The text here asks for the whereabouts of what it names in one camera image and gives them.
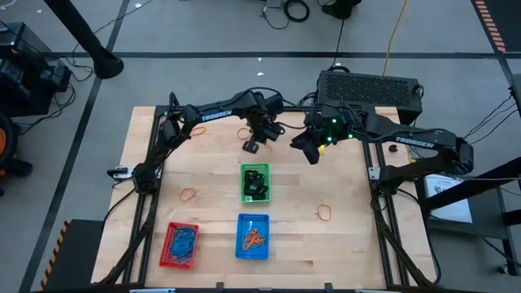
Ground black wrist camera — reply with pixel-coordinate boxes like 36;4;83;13
330;108;359;138
264;94;285;116

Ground black floor cable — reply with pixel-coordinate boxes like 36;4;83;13
437;93;520;164
18;83;78;135

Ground black pole with round base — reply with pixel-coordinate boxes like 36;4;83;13
43;0;125;81

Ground white paper sheet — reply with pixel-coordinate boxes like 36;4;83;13
422;173;474;224

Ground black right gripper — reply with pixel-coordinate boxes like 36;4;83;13
289;110;341;166

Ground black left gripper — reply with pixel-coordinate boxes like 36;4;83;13
242;110;286;155

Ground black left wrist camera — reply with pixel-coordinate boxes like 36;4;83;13
264;94;285;116

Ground black metal stand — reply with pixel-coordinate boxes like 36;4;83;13
417;156;521;278

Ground black round stand base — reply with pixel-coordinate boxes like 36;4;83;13
320;0;363;20

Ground red plastic basket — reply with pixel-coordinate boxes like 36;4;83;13
158;221;200;270

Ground green plastic basket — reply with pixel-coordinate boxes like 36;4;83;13
239;163;273;203

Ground black cable with white plug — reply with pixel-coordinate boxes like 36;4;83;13
260;0;291;31

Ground black equipment rack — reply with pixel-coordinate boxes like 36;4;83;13
0;22;73;117

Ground black mat with hazard stripes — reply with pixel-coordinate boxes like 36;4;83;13
40;219;105;292
471;0;521;54

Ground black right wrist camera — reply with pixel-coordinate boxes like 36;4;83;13
330;108;359;138

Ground long black cable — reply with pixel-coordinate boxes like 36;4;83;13
330;18;347;69

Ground blue plastic basket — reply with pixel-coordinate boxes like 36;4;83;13
234;212;271;260

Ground black left camera cable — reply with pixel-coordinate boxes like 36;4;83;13
243;85;307;131

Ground yellow cable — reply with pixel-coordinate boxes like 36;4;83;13
382;0;409;77

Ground coiled black cable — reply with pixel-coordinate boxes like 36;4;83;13
282;0;311;24

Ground orange and black machine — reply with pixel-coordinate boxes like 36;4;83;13
0;113;34;199

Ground black perforated computer case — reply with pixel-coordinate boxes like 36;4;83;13
316;69;424;131

